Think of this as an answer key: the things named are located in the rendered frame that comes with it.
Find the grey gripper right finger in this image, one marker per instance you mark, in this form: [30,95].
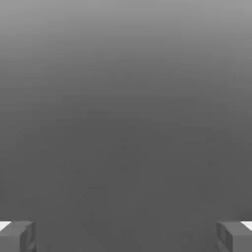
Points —
[236,238]

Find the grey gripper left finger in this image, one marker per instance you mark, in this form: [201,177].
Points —
[15,237]

